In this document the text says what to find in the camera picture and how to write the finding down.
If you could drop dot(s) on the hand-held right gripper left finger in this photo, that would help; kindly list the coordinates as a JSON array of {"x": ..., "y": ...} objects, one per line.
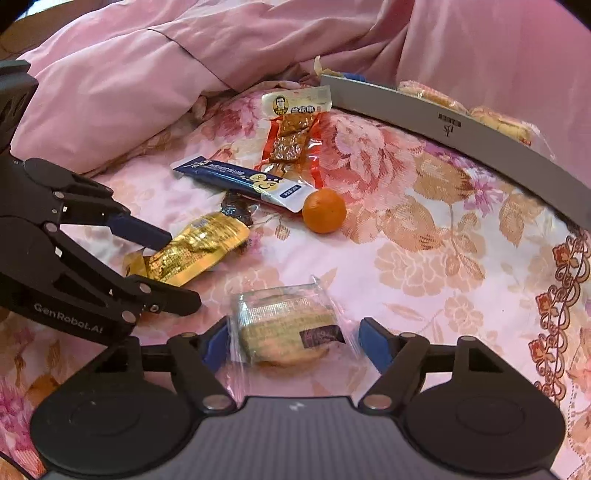
[{"x": 216, "y": 344}]

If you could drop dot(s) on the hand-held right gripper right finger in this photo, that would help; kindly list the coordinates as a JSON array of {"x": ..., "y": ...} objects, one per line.
[{"x": 373, "y": 344}]

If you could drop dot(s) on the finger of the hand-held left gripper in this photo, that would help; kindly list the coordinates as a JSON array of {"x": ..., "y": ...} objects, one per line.
[
  {"x": 138, "y": 230},
  {"x": 171, "y": 300}
]

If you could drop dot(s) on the large gold foil packet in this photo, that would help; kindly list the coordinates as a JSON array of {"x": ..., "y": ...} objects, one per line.
[{"x": 198, "y": 244}]

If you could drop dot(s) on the round cake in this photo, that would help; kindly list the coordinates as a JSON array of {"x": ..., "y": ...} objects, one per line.
[{"x": 281, "y": 327}]

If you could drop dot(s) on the blue and white stick sachet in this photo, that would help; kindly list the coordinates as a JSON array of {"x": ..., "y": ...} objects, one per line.
[{"x": 221, "y": 173}]

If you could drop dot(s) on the dried tofu snack packet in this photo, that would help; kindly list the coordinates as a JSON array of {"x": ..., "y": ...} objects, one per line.
[{"x": 288, "y": 138}]

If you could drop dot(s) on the grey cardboard box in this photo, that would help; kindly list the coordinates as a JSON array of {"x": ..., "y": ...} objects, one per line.
[{"x": 461, "y": 127}]

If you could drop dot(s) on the clear bag of biscuits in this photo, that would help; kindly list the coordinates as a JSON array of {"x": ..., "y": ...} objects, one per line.
[{"x": 434, "y": 94}]

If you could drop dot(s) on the dark brown candy packet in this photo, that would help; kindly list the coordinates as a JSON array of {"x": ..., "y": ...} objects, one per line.
[{"x": 235, "y": 207}]

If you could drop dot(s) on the floral bed sheet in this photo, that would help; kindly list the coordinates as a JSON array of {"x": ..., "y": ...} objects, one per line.
[{"x": 415, "y": 230}]

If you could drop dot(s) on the orange tangerine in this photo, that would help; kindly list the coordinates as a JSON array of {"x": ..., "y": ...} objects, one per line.
[{"x": 323, "y": 210}]

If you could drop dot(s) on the pink duvet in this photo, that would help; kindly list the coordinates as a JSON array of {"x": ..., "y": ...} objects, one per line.
[{"x": 138, "y": 69}]

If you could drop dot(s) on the brown wooden furniture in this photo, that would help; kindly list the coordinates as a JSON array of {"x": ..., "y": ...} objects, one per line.
[{"x": 27, "y": 41}]

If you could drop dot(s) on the beige tape strip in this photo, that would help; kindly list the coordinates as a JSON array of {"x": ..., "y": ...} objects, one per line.
[{"x": 318, "y": 67}]

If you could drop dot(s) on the pink bed curtain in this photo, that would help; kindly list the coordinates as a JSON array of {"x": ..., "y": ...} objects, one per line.
[{"x": 508, "y": 55}]

